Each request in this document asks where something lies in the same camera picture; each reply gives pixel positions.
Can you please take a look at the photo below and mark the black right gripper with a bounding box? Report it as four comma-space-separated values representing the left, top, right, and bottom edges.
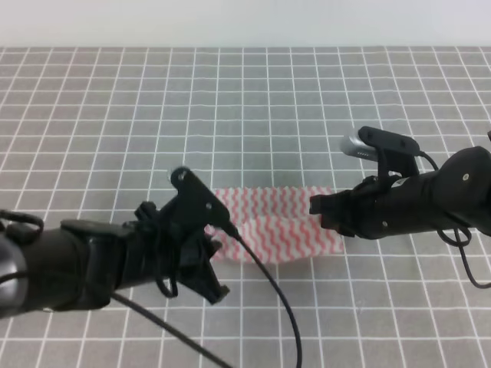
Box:
309, 176, 422, 240

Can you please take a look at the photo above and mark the black camera cable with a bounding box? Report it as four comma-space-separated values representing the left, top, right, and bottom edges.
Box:
417, 151, 491, 289
110, 220, 302, 368

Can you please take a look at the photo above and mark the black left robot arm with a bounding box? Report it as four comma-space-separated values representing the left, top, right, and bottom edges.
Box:
1, 200, 230, 317

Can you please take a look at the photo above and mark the black right camera cable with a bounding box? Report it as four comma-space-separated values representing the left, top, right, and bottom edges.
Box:
417, 151, 491, 289

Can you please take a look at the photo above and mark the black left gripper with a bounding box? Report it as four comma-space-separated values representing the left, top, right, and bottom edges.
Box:
115, 201, 230, 305

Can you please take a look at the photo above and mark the pink white wavy striped towel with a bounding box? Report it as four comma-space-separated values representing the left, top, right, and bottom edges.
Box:
214, 186, 344, 264

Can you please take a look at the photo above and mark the black left camera cable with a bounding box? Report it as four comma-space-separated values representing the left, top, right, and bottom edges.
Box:
110, 220, 302, 368

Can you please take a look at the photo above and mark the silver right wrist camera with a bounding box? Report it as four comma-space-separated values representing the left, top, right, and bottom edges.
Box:
340, 125, 421, 181

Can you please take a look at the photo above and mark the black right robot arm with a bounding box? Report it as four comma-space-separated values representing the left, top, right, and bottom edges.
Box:
309, 126, 490, 240

